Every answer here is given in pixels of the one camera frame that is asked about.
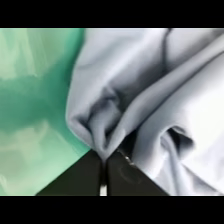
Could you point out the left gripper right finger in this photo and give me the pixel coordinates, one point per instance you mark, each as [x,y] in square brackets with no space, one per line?
[130,180]

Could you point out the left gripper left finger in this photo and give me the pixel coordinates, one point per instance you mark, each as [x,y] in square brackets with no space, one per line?
[80,178]

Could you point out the blue garment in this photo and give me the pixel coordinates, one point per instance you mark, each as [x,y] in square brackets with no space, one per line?
[150,86]

